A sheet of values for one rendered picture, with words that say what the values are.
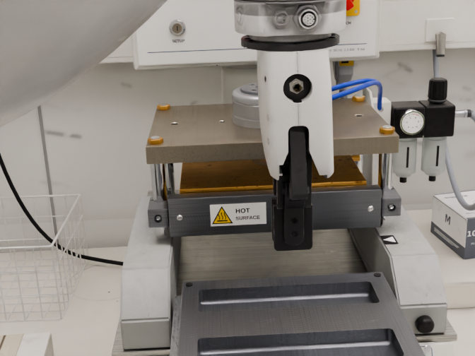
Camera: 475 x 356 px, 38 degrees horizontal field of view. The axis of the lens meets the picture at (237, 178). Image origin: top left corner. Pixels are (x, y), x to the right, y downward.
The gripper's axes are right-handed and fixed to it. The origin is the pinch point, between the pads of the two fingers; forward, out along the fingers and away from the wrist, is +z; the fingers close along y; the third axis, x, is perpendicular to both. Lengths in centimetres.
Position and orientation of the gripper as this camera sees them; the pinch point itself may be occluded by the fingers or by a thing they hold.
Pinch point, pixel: (291, 222)
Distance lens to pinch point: 58.5
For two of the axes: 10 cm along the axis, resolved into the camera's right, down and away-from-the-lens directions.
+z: 0.3, 9.4, 3.4
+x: -10.0, 0.5, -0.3
